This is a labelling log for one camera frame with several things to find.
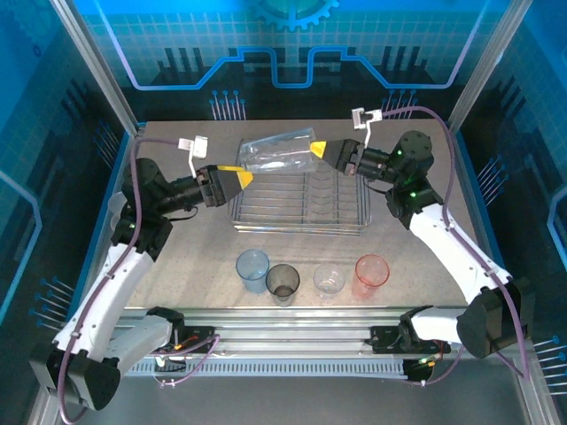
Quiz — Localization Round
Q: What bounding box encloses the chrome wire dish rack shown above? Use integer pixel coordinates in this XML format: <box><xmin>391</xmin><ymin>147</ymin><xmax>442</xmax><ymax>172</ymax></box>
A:
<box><xmin>226</xmin><ymin>163</ymin><xmax>373</xmax><ymax>238</ymax></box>

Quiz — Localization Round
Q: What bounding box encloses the slotted grey cable duct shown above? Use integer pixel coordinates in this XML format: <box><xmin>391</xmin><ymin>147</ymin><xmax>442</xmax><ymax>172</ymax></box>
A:
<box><xmin>128</xmin><ymin>357</ymin><xmax>408</xmax><ymax>380</ymax></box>

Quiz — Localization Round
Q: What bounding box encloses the grey metal shelf plate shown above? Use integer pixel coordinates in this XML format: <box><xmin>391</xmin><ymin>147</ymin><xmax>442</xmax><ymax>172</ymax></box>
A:
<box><xmin>52</xmin><ymin>374</ymin><xmax>532</xmax><ymax>425</ymax></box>

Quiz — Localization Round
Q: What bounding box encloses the aluminium mounting rail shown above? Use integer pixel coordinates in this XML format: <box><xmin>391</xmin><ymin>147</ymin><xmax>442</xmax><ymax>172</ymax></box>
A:
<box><xmin>119</xmin><ymin>307</ymin><xmax>532</xmax><ymax>358</ymax></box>

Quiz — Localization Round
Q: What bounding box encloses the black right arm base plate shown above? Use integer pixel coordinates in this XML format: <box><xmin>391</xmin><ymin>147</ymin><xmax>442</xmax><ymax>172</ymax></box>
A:
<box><xmin>370</xmin><ymin>325</ymin><xmax>452</xmax><ymax>355</ymax></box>

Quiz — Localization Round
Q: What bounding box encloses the aluminium frame post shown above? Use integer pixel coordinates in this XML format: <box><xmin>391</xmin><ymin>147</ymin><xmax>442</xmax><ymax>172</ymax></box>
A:
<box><xmin>446</xmin><ymin>0</ymin><xmax>535</xmax><ymax>134</ymax></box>
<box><xmin>49</xmin><ymin>0</ymin><xmax>142</xmax><ymax>136</ymax></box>

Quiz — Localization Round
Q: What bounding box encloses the large clear plastic cup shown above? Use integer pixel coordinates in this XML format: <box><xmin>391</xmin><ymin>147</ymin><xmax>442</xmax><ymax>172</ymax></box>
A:
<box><xmin>237</xmin><ymin>127</ymin><xmax>319</xmax><ymax>174</ymax></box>

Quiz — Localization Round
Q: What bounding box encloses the dark grey plastic cup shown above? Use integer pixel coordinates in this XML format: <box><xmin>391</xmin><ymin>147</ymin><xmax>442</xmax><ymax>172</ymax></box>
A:
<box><xmin>265</xmin><ymin>263</ymin><xmax>301</xmax><ymax>307</ymax></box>

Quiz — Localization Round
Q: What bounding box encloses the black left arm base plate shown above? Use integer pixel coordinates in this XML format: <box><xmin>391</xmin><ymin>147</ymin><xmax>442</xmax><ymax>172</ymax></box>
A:
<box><xmin>175</xmin><ymin>325</ymin><xmax>218</xmax><ymax>355</ymax></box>

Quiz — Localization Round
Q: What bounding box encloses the purple cable loop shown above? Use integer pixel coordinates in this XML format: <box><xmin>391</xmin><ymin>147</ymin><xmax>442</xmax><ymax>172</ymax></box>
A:
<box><xmin>152</xmin><ymin>334</ymin><xmax>221</xmax><ymax>390</ymax></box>
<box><xmin>409</xmin><ymin>347</ymin><xmax>466</xmax><ymax>389</ymax></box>

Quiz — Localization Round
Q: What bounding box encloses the frosted white plastic cup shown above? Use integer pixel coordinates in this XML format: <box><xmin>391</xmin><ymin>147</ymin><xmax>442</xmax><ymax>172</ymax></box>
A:
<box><xmin>108</xmin><ymin>192</ymin><xmax>128</xmax><ymax>232</ymax></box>

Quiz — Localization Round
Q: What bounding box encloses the blue textured plastic cup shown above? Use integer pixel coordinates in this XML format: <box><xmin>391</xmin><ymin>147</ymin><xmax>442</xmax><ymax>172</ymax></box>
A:
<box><xmin>235</xmin><ymin>248</ymin><xmax>270</xmax><ymax>294</ymax></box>

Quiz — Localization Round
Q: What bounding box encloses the red plastic cup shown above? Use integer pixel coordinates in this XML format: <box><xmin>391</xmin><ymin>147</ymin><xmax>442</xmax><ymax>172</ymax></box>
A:
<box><xmin>353</xmin><ymin>253</ymin><xmax>392</xmax><ymax>298</ymax></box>

